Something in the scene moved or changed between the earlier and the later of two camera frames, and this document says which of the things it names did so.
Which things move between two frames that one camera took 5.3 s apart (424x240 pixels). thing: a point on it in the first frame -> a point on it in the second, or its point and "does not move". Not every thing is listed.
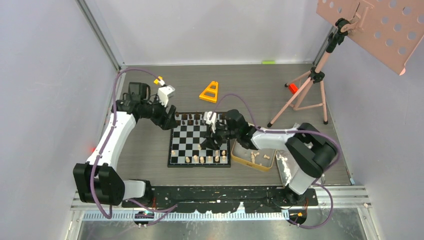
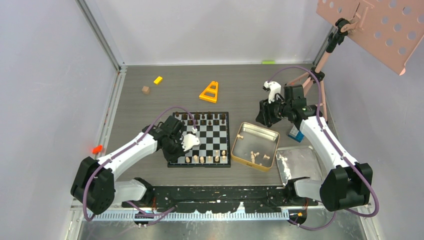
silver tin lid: x=293 y=174 does not move
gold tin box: x=261 y=160 does not move
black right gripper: x=210 y=142 -> x=265 y=114
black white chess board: x=185 y=151 does not move
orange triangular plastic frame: x=210 y=93 does not move
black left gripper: x=166 y=121 -> x=174 y=157
